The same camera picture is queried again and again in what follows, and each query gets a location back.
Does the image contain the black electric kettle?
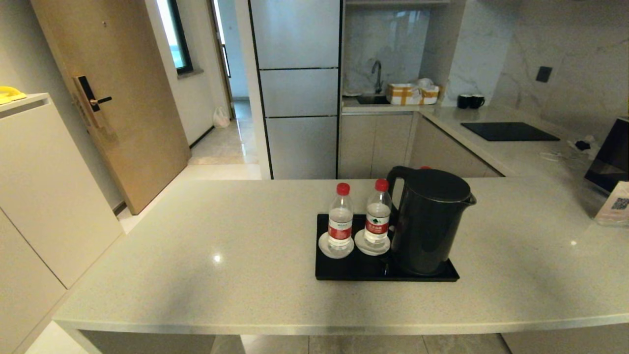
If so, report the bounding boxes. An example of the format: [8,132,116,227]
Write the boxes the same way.
[386,166,477,277]

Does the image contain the beige kitchen base cabinets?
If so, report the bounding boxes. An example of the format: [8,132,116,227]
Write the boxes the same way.
[339,110,506,179]

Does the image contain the white round coaster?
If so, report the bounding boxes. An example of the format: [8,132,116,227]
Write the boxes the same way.
[318,230,355,260]
[353,228,392,257]

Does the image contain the tall grey refrigerator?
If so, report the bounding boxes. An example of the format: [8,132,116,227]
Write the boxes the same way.
[248,0,342,179]

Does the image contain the black rectangular tray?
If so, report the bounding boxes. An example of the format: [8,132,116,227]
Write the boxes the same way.
[315,213,460,282]

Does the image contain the white box yellow tape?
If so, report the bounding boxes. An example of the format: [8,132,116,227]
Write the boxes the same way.
[417,86,441,105]
[387,82,420,105]

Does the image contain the black induction cooktop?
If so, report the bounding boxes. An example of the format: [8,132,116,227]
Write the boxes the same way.
[461,121,561,142]

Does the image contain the dark framed window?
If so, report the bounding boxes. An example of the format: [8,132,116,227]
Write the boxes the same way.
[157,0,193,74]

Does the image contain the light wooden door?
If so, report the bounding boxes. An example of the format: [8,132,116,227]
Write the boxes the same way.
[30,0,191,215]

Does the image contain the white storage cabinet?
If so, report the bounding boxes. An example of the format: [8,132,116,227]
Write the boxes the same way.
[0,92,123,354]

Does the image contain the black countertop appliance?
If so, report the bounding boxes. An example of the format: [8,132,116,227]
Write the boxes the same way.
[584,117,629,193]

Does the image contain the white QR code card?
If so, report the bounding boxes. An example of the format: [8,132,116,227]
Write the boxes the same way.
[595,181,629,227]

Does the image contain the yellow object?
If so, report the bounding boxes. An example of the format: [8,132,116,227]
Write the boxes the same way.
[0,86,26,104]

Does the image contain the black door lock handle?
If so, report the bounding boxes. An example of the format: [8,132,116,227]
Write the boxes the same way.
[74,75,113,130]

